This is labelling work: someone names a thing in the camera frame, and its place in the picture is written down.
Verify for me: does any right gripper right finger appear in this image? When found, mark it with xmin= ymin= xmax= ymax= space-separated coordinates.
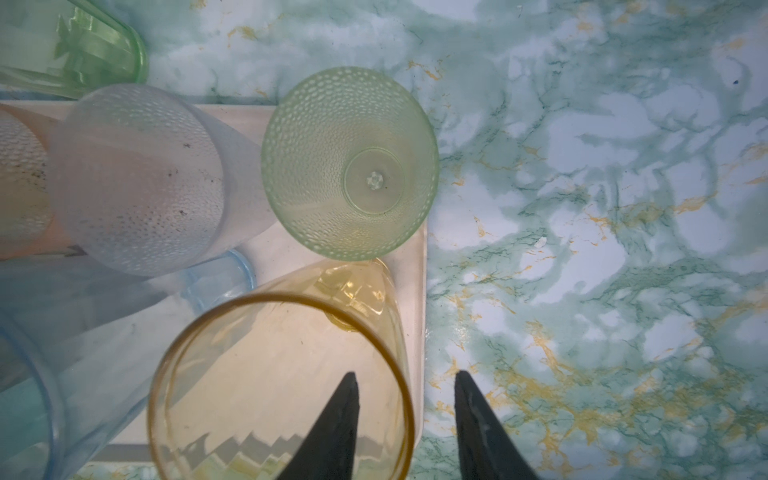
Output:
xmin=454 ymin=370 xmax=538 ymax=480

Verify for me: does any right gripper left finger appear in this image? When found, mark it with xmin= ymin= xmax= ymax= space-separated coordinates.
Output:
xmin=279 ymin=372 xmax=360 ymax=480

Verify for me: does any tall amber tumbler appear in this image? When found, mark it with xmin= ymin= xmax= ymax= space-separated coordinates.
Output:
xmin=148 ymin=259 xmax=415 ymax=479

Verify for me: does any tall light blue faceted tumbler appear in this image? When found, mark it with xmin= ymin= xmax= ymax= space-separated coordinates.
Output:
xmin=1 ymin=251 xmax=255 ymax=479

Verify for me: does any short green cup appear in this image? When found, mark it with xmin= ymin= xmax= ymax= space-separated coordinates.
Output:
xmin=261 ymin=67 xmax=440 ymax=261

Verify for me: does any short clear frosted cup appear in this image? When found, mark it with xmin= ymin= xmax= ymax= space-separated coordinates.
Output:
xmin=46 ymin=84 xmax=276 ymax=276

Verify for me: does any short pink textured cup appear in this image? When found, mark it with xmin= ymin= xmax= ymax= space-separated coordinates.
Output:
xmin=1 ymin=104 xmax=73 ymax=260

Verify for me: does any beige plastic tray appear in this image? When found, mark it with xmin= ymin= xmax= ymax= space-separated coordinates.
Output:
xmin=0 ymin=99 xmax=428 ymax=463

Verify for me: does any tall green tumbler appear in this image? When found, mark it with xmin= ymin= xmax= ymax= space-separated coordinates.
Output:
xmin=1 ymin=1 xmax=149 ymax=99

